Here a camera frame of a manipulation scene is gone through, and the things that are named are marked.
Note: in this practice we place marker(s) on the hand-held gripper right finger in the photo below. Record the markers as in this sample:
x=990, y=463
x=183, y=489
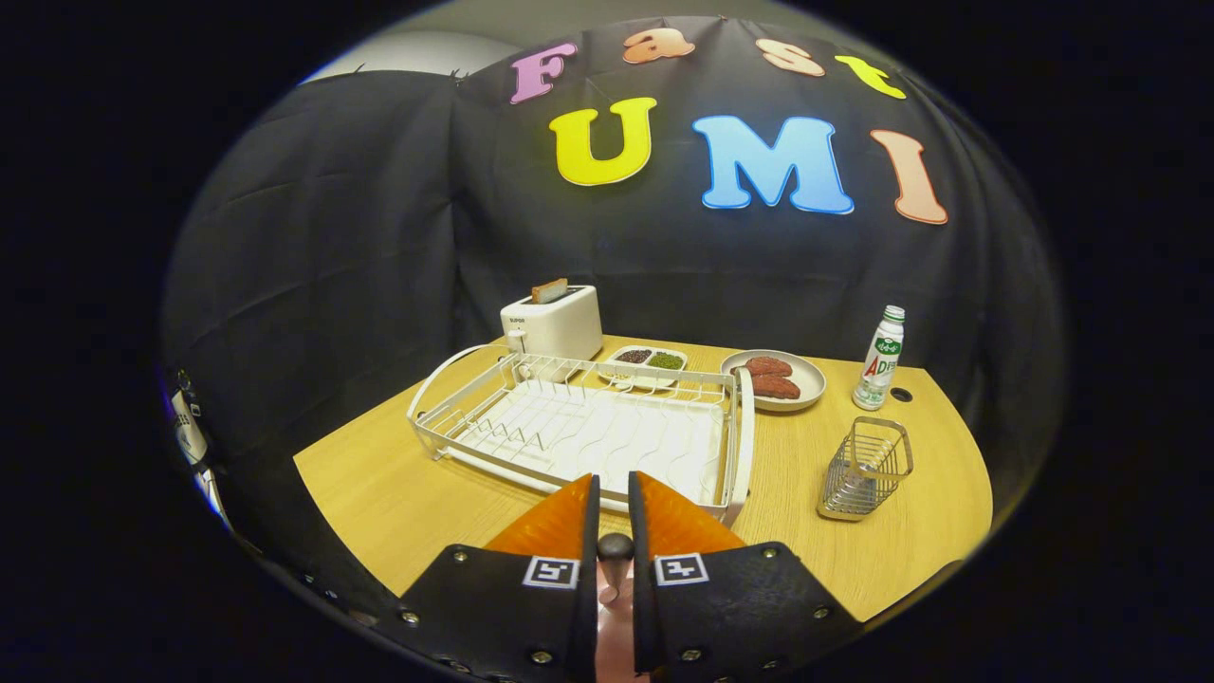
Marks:
x=643, y=607

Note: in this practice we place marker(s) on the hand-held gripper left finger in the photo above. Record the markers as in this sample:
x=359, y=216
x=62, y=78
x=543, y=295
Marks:
x=588, y=607

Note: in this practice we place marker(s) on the pink plate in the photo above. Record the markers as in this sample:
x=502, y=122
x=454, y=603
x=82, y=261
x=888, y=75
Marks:
x=616, y=650

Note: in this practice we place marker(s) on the white divided dish with beans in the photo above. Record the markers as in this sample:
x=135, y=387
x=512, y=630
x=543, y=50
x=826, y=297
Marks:
x=654, y=380

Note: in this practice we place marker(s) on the beige plate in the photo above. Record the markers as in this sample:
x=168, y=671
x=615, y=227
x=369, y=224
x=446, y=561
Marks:
x=809, y=379

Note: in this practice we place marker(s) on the red meat slice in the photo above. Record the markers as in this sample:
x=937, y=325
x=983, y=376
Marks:
x=768, y=366
x=778, y=387

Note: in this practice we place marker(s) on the white toaster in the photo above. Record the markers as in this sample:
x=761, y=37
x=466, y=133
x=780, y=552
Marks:
x=560, y=329

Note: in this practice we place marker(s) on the toast slice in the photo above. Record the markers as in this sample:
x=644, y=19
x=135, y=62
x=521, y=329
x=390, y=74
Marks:
x=550, y=290

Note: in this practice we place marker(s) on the white bottle with green label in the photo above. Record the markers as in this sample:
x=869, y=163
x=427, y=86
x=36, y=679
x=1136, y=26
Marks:
x=877, y=370

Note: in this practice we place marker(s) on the black backdrop cloth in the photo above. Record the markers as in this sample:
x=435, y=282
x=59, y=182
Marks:
x=379, y=237

